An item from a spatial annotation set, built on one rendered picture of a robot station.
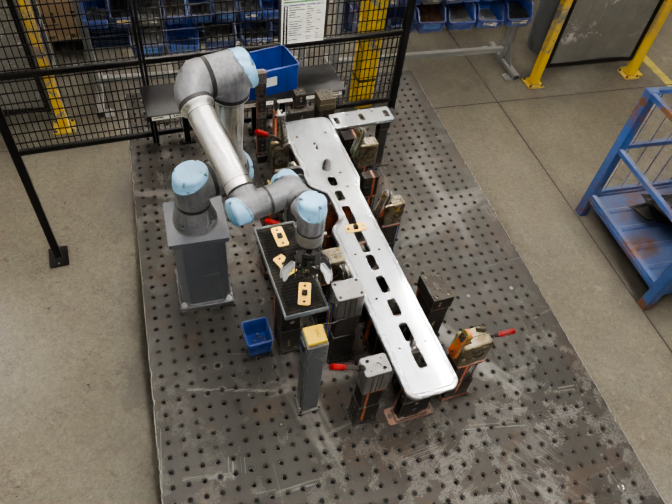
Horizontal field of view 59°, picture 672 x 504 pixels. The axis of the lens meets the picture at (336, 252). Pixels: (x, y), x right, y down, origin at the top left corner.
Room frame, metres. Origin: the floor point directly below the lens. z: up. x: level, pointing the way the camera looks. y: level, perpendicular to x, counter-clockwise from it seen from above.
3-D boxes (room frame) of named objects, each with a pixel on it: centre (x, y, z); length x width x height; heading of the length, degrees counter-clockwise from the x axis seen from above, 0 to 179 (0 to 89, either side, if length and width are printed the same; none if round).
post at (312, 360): (0.94, 0.03, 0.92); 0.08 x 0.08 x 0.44; 26
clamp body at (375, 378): (0.92, -0.17, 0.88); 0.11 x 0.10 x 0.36; 116
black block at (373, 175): (1.84, -0.10, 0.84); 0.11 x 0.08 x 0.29; 116
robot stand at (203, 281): (1.36, 0.50, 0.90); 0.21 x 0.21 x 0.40; 22
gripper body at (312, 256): (1.04, 0.07, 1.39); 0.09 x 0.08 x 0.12; 6
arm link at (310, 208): (1.06, 0.08, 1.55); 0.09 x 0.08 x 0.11; 39
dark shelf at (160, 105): (2.25, 0.51, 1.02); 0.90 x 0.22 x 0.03; 116
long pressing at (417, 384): (1.51, -0.08, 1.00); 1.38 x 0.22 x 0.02; 26
